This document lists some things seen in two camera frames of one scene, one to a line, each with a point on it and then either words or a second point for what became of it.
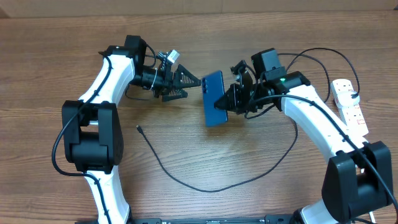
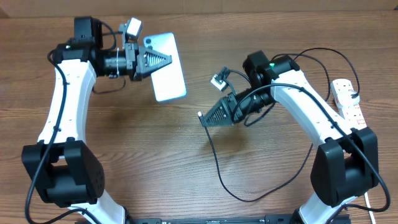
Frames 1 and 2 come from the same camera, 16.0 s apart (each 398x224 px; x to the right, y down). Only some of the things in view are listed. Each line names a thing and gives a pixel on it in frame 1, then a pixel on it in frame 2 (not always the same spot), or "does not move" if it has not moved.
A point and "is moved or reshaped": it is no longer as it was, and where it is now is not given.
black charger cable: [280, 161] -> [301, 56]
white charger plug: [346, 99] does not move
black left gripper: [167, 84] -> [142, 53]
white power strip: [351, 114] does not move
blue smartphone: [213, 88] is moved or reshaped
